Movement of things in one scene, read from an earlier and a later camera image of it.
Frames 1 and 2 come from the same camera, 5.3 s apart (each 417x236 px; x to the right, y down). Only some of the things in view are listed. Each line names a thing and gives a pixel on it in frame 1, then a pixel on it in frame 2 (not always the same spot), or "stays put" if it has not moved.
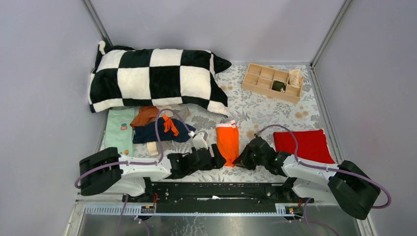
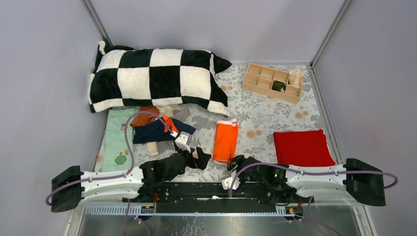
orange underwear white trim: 227,142 stays put
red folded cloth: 312,145 stays put
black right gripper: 242,160 to 235,161
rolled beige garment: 295,78 stays put
